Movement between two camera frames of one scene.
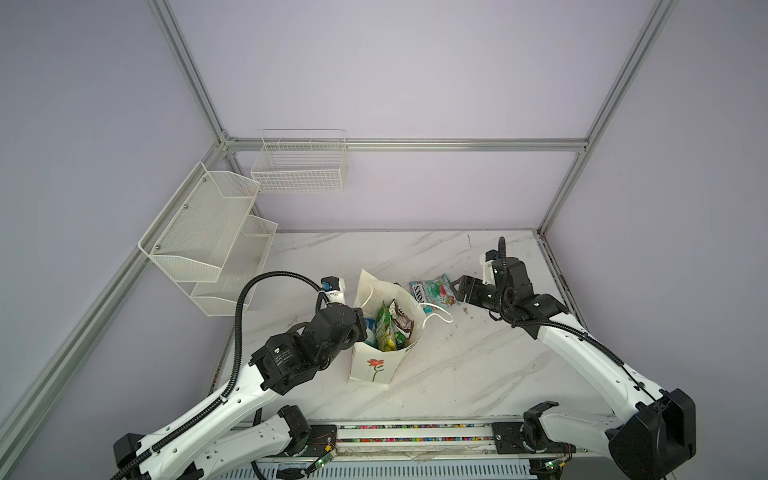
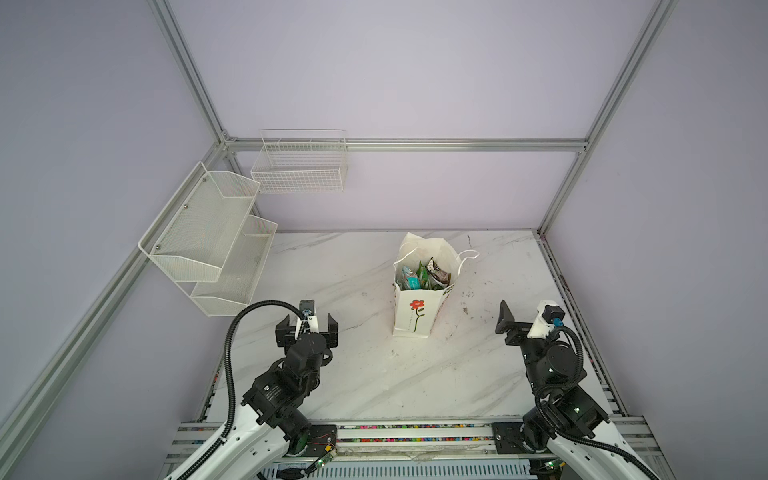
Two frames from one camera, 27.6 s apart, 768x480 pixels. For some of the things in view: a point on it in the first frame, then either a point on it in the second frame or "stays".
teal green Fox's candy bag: x=433 y=293 -> x=408 y=281
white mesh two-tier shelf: x=208 y=242 stays
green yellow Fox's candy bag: x=385 y=335 -> x=423 y=275
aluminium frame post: x=177 y=42 stays
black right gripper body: x=479 y=294 -> x=519 y=332
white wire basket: x=301 y=161 stays
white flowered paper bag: x=369 y=366 -> x=426 y=269
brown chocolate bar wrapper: x=401 y=321 -> x=439 y=273
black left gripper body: x=357 y=333 -> x=284 y=336
